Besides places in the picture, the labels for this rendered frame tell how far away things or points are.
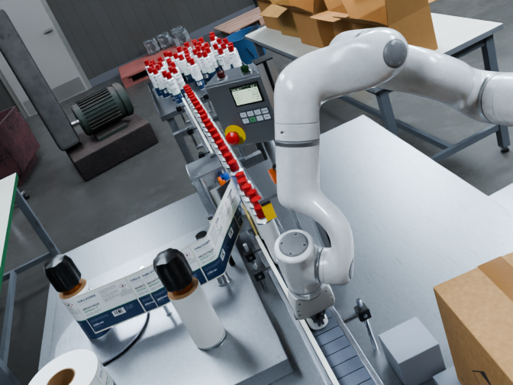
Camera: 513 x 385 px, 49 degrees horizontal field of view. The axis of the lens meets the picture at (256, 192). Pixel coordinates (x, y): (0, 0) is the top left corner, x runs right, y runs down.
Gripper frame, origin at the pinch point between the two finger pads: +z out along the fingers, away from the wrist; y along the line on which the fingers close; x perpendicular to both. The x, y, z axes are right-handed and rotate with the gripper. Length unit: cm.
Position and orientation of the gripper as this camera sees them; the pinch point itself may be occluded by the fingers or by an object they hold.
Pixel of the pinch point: (317, 316)
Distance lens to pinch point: 141.6
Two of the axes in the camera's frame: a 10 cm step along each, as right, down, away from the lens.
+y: -9.0, 4.2, -0.7
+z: 2.4, 6.3, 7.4
